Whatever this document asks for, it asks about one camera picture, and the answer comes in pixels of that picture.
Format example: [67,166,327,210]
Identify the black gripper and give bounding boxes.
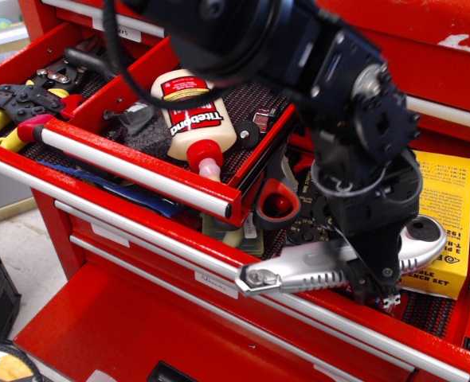
[311,148,423,307]

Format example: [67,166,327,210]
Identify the silver box cutter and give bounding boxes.
[235,215,447,295]

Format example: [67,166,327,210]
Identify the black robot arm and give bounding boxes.
[128,1,422,304]

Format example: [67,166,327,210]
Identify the yellow tap wrench set box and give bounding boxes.
[401,150,470,299]

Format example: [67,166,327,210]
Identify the lower red open drawer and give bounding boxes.
[0,71,470,382]

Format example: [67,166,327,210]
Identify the red open drawer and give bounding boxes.
[0,21,300,230]
[0,71,470,382]

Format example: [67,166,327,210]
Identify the upper red open drawer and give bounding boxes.
[0,21,300,230]

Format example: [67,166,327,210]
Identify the red black scissors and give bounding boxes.
[253,144,301,231]

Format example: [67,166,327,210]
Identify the red plastic clamp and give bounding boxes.
[288,133,315,173]

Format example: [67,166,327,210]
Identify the black round knob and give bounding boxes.
[234,120,260,149]

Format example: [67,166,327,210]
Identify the small chrome clip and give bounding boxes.
[252,107,277,134]

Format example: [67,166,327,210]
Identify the Titebond wood glue bottle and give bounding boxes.
[150,69,237,182]

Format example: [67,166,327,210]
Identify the red tool chest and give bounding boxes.
[0,1,470,381]

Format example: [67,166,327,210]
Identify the blue paper package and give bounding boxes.
[38,161,182,218]

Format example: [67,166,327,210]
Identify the grey abrasive sponge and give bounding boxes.
[103,100,172,158]

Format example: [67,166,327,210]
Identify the black wire stripper tool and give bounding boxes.
[286,170,329,245]

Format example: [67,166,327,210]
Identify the black handled pliers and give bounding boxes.
[32,36,118,93]

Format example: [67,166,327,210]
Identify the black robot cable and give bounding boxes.
[102,0,236,109]

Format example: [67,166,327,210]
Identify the yellow handled crimping tool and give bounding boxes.
[0,81,84,152]

